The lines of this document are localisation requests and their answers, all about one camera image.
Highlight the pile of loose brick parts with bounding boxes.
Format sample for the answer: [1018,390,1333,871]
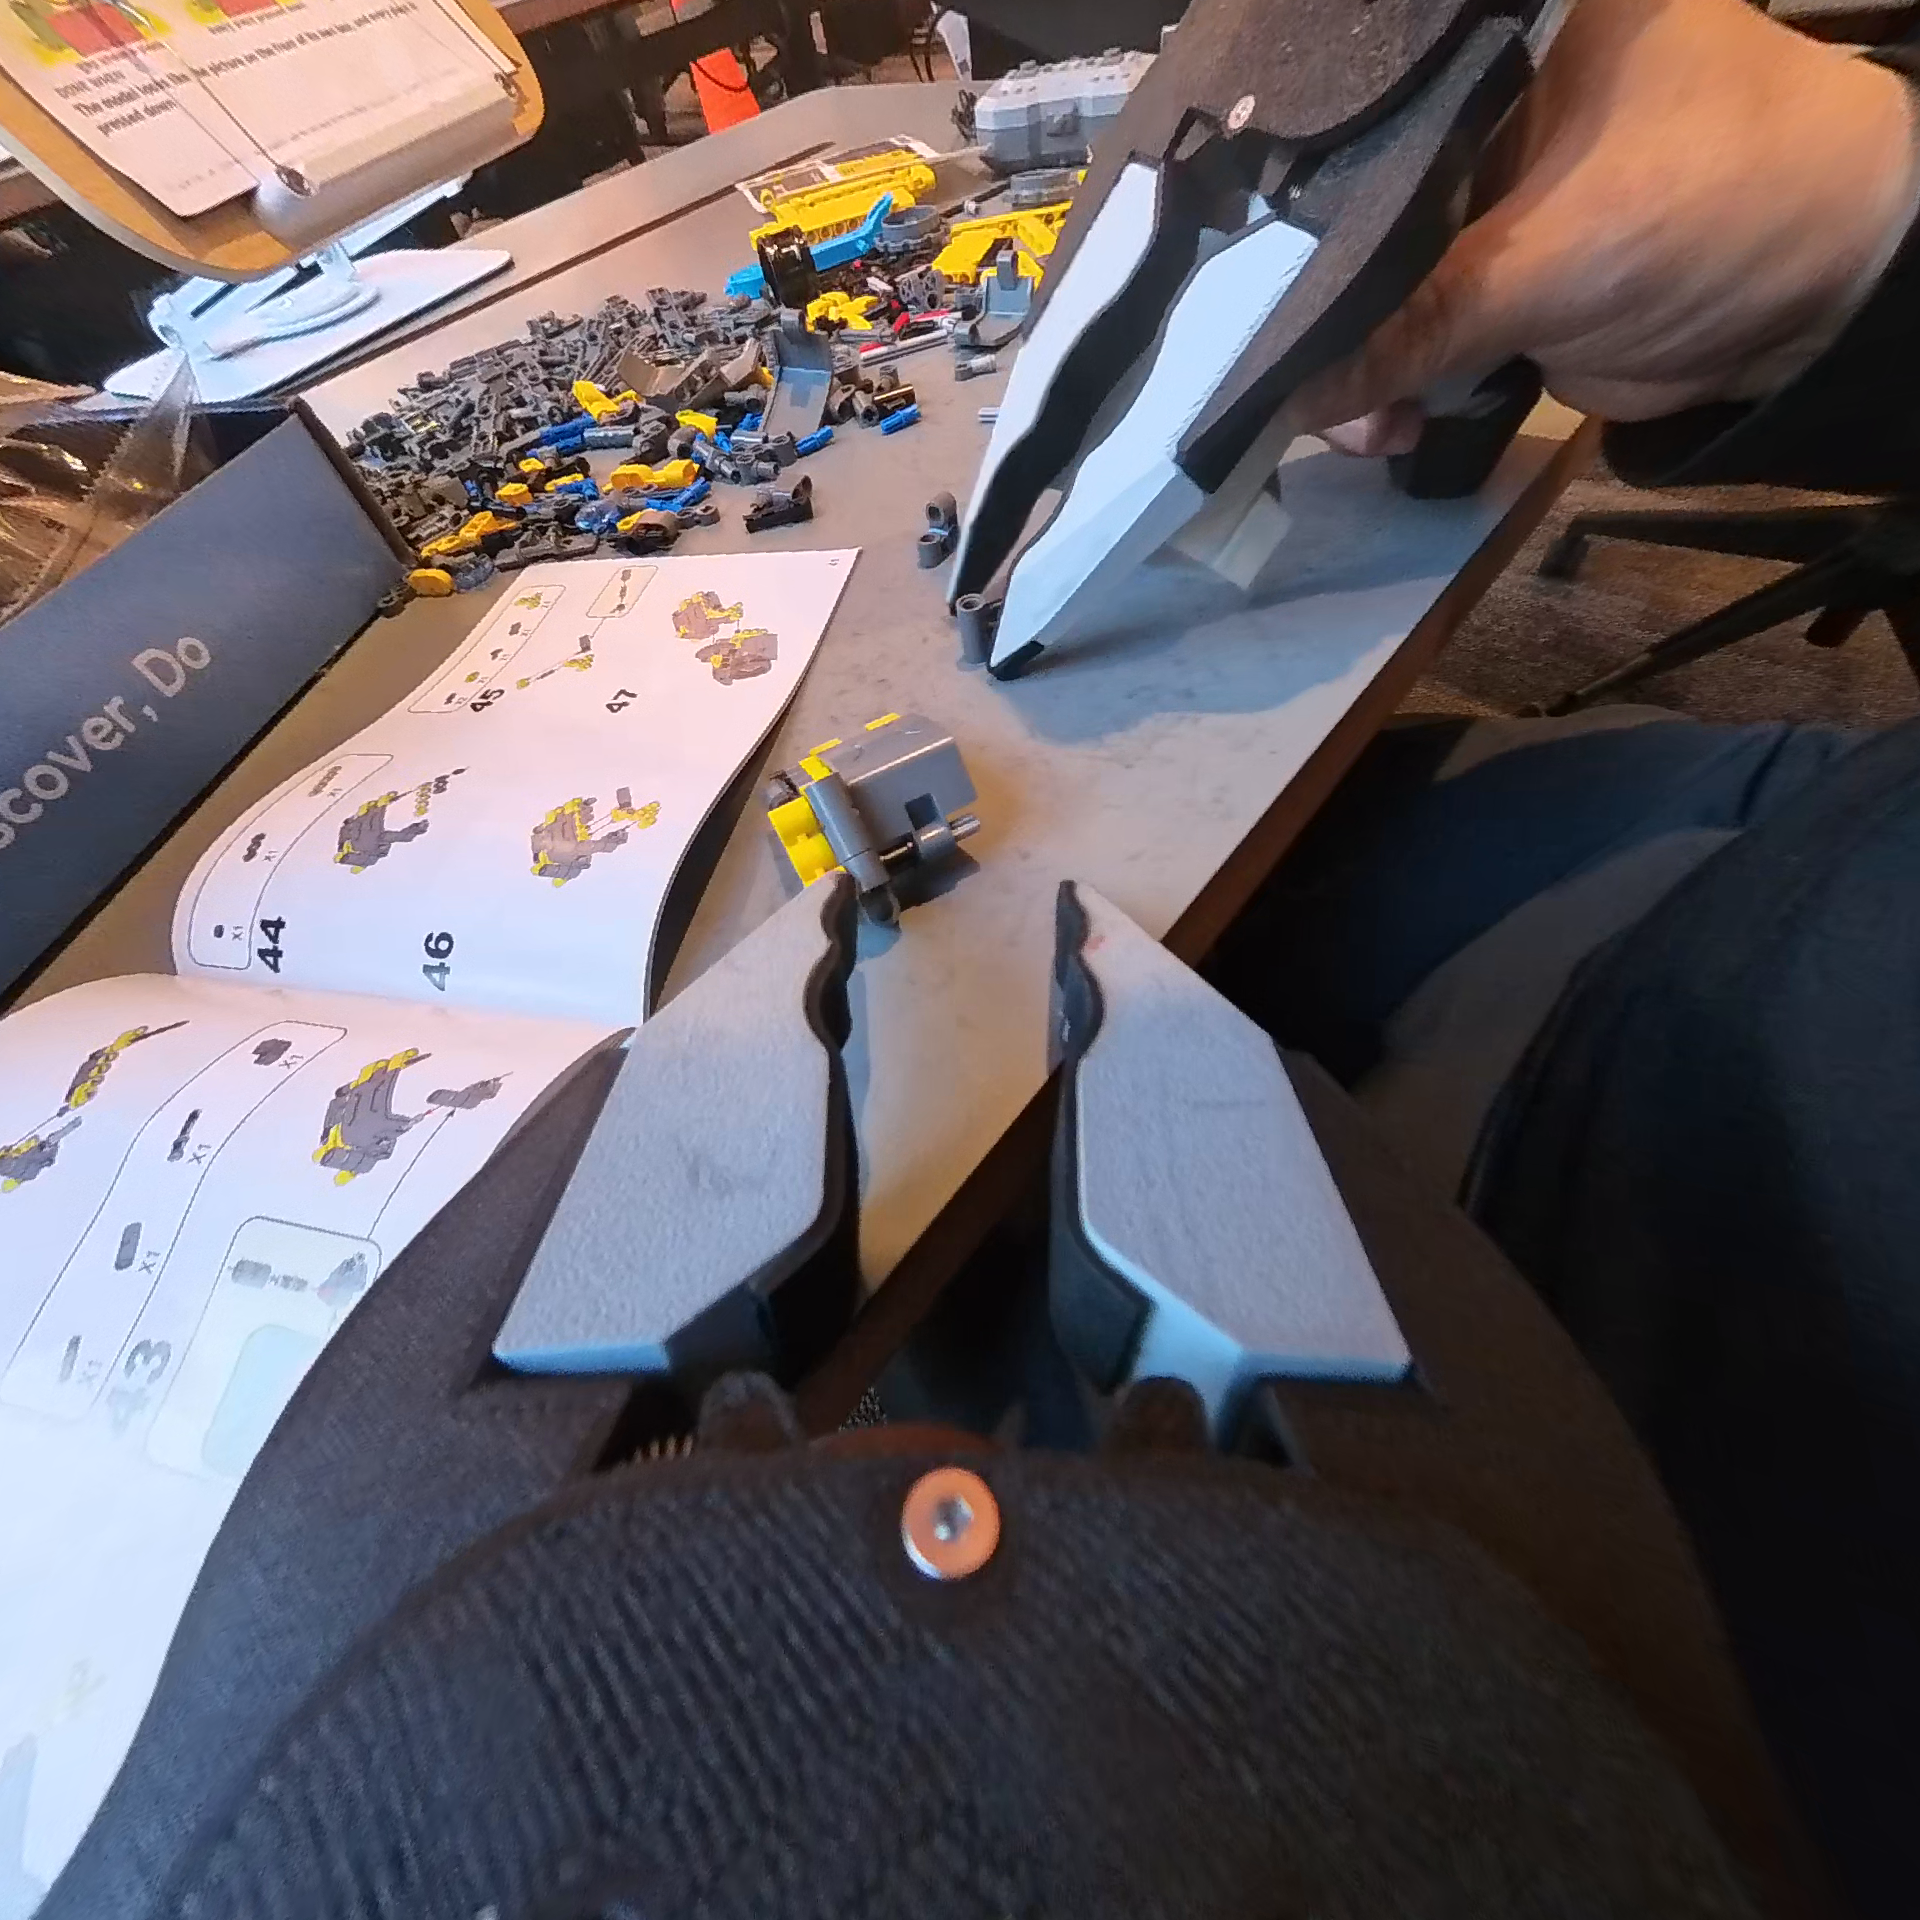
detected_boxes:
[342,133,1105,606]

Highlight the blue brick separator tool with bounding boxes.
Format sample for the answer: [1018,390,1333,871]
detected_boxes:
[726,201,903,301]

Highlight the person's blue trouser leg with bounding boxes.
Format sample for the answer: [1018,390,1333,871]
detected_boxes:
[1200,703,1920,1171]

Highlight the large yellow panel brick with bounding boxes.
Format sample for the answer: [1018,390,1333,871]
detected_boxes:
[765,150,941,242]

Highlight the person's right hand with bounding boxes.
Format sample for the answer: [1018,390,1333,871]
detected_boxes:
[1297,0,1920,459]

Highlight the person's right forearm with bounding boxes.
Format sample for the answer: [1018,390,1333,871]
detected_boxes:
[1596,0,1920,490]

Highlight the black chair base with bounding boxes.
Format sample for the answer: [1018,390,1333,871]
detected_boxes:
[1536,494,1920,719]

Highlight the open blue cardboard box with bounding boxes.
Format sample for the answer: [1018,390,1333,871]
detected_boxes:
[0,396,415,1000]

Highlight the clipboard with instruction sheet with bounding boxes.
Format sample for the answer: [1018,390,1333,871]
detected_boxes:
[0,0,543,283]

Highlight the printed sticker sheet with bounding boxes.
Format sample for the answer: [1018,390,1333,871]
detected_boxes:
[735,133,941,211]

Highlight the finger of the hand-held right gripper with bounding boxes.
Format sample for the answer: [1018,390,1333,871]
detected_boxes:
[948,153,1207,619]
[990,215,1327,683]

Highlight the white clipboard stand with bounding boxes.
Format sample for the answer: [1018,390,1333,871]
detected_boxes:
[104,240,516,403]

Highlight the instruction booklet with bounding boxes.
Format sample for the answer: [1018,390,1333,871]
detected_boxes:
[0,545,865,1908]

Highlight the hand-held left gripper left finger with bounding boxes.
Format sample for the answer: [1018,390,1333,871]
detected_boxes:
[492,874,865,1379]

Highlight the grey yellow brick assembly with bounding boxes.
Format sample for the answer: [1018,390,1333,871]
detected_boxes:
[765,711,984,920]

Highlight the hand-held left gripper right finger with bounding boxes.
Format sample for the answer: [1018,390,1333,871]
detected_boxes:
[1046,878,1417,1439]

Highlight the clear plastic bags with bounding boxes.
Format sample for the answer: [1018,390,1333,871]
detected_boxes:
[0,381,204,632]

